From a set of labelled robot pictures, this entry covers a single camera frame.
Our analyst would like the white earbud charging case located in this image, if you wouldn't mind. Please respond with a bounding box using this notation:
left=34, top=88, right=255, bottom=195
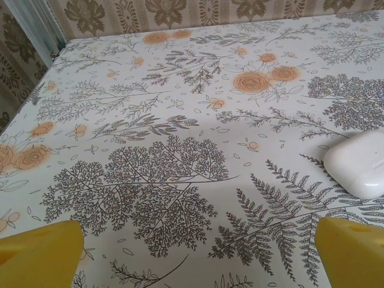
left=323, top=129, right=384, bottom=199

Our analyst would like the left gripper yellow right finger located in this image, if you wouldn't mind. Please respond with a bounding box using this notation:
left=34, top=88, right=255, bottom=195
left=317, top=217, right=384, bottom=288

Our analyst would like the aluminium frame post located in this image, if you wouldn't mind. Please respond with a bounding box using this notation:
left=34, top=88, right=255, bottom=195
left=7, top=0, right=67, bottom=65

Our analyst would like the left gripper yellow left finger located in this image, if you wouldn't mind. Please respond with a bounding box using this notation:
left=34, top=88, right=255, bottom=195
left=0, top=220, right=85, bottom=288

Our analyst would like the floral patterned tablecloth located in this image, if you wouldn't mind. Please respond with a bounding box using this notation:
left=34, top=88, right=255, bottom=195
left=0, top=13, right=384, bottom=288

